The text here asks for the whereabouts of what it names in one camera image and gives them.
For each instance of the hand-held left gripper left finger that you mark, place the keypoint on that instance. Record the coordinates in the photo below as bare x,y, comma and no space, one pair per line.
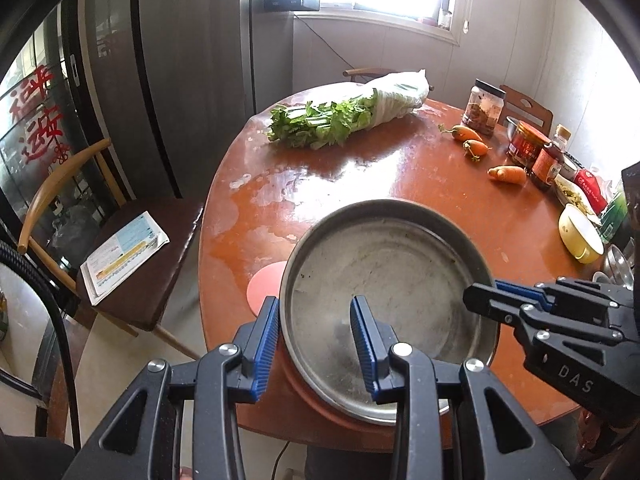
262,345

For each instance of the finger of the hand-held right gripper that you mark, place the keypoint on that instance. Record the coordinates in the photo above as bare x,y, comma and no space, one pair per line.
487,302
522,292

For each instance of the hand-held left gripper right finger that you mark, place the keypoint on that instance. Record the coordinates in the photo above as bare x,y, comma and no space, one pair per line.
362,345

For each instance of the round steel plate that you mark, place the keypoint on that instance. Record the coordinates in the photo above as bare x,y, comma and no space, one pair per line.
400,270

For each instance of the medium steel bowl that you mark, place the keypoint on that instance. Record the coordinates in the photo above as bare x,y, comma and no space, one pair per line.
619,260

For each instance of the white dish of food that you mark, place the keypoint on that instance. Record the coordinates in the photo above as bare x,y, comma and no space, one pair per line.
575,195

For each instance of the orange carrot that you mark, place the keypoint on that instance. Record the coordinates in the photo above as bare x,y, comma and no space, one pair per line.
467,132
510,175
477,149

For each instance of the green drink bottle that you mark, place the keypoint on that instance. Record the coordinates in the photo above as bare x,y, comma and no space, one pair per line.
615,215

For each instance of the red tissue pack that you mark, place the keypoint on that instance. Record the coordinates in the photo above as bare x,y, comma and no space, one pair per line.
590,187

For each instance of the sauce bottle with orange label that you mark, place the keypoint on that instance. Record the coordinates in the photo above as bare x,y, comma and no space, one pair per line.
547,165

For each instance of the wooden armchair with brown seat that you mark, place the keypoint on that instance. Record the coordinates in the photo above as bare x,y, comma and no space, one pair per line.
150,260

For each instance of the jar with red lid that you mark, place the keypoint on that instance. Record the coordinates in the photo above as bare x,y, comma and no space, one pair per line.
527,145

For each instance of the small steel bowl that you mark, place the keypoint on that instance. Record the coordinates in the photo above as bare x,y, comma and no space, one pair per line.
512,127

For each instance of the printed booklet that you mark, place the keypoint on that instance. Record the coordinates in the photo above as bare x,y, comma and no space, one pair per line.
122,255

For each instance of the wooden chair with cutout back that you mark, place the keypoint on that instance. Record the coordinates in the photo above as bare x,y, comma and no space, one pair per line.
527,107

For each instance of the glass jar with black lid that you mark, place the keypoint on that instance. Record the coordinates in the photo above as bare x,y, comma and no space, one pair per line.
482,107

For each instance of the bagged celery bunch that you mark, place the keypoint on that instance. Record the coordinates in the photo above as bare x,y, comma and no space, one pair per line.
350,110

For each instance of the wooden chair with curved back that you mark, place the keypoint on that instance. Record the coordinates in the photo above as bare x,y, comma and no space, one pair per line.
367,72

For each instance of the dark refrigerator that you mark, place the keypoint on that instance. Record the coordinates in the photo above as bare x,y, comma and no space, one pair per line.
190,85

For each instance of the glass door with red characters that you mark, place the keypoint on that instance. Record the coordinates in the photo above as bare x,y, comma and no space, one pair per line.
40,110

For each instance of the black box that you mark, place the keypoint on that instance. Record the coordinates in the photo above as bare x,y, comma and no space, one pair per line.
291,1

